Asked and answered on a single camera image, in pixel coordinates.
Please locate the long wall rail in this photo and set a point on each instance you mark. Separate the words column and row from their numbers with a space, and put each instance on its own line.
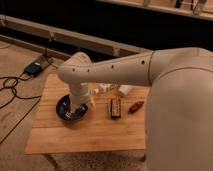
column 76, row 39

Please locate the black power adapter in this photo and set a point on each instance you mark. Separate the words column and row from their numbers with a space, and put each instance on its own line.
column 33, row 69

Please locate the dark round bowl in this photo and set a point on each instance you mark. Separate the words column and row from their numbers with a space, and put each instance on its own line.
column 65, row 111

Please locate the red pepper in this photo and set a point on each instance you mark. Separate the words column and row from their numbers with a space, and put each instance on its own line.
column 135, row 107

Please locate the wooden table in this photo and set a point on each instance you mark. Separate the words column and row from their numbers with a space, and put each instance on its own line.
column 95, row 131

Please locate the upper wooden shelf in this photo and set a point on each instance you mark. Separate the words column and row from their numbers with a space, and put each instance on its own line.
column 199, row 9

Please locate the white ceramic cup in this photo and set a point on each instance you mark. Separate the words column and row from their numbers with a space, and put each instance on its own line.
column 124, row 90

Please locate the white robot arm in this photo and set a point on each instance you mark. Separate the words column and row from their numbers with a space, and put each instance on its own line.
column 179, row 108

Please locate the white tube package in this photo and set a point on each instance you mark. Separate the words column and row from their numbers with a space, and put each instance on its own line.
column 103, row 88

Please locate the black rectangular box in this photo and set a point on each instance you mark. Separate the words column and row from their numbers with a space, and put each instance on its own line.
column 115, row 108

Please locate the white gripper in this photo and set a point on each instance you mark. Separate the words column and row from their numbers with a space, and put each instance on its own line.
column 81, row 94

